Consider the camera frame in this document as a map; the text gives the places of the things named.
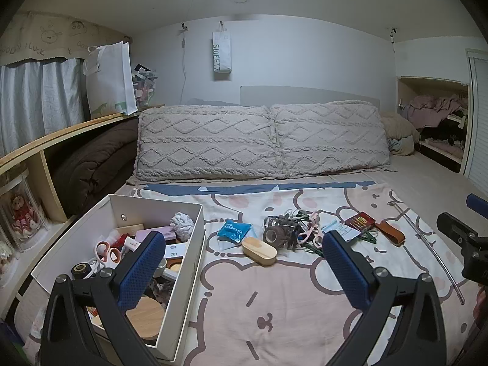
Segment pile of clothes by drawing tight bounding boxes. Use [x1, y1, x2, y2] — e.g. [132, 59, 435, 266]
[404, 93, 469, 130]

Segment beige textured pillow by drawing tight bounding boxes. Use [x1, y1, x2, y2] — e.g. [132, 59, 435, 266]
[270, 100, 393, 178]
[127, 105, 286, 185]

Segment grey curtain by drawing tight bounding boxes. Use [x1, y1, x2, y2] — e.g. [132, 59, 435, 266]
[0, 59, 86, 157]

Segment beige bed sheet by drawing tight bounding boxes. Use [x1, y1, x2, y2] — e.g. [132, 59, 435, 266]
[126, 152, 488, 245]

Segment red doll in clear case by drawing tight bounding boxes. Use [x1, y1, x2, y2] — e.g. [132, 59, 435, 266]
[0, 170, 50, 252]

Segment brown folded blanket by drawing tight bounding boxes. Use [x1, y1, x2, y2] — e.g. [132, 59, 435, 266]
[51, 118, 140, 216]

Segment bunch of green clips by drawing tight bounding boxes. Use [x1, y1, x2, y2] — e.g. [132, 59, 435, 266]
[303, 236, 325, 257]

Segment blue packet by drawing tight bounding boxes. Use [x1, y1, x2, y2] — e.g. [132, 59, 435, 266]
[217, 219, 253, 245]

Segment white paper card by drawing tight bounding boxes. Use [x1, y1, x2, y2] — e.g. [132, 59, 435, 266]
[324, 221, 361, 242]

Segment thin metal rod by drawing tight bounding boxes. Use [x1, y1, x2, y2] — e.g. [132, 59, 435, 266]
[387, 200, 468, 306]

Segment white doll in clear case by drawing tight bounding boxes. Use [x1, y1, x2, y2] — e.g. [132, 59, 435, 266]
[0, 236, 20, 286]

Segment orange handled scissors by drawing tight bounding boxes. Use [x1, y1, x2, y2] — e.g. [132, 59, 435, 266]
[95, 241, 122, 271]

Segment white slatted door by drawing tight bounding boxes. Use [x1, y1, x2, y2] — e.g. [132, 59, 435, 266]
[466, 48, 488, 199]

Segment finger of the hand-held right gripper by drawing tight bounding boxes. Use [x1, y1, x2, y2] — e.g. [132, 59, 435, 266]
[467, 193, 488, 213]
[437, 211, 488, 285]

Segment wooden shelf unit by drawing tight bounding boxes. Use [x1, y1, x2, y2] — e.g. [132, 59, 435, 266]
[0, 103, 164, 306]

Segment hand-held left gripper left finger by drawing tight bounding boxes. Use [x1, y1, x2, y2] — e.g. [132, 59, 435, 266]
[41, 231, 167, 366]

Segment brown leather strap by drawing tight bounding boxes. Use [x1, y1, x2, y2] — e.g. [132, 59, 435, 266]
[374, 221, 405, 246]

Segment red box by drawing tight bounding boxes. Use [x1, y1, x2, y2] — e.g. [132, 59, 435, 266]
[344, 213, 376, 233]

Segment white tote bag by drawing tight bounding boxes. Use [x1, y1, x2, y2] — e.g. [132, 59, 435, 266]
[83, 41, 138, 120]

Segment white storage box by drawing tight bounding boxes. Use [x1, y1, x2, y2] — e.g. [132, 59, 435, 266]
[30, 194, 206, 363]

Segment pink clip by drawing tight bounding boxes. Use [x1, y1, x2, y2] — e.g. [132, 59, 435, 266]
[297, 210, 323, 245]

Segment oval wooden box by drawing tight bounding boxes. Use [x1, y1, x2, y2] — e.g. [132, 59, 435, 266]
[242, 237, 278, 267]

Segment round wooden lid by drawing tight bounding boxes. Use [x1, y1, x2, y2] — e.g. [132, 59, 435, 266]
[126, 297, 164, 338]

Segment clear bin of cards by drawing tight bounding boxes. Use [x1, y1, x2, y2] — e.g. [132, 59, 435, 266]
[131, 65, 158, 109]

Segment cartoon printed blanket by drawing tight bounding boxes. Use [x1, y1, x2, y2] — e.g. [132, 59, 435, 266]
[114, 181, 473, 366]

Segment white hanging bag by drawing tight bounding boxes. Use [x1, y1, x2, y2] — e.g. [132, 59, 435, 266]
[211, 21, 234, 81]

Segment beige fluffy blanket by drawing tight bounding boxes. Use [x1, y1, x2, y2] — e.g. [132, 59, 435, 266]
[379, 111, 420, 156]

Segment purple box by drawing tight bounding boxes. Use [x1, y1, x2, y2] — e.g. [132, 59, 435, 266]
[133, 227, 176, 242]

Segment white wall cable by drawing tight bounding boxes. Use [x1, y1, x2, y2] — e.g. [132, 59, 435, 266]
[179, 23, 189, 102]

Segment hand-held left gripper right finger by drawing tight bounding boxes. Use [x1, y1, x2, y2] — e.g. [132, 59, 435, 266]
[321, 231, 447, 366]

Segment brown tape roll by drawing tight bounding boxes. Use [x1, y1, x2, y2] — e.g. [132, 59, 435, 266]
[263, 226, 292, 248]

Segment doodled beige curtain valance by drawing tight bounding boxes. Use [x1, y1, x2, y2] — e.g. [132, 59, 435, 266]
[0, 11, 132, 67]

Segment white yarn ball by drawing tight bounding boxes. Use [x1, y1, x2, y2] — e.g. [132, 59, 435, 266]
[170, 212, 197, 242]

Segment wall niche shelf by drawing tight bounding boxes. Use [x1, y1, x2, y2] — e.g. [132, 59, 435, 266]
[396, 76, 471, 176]

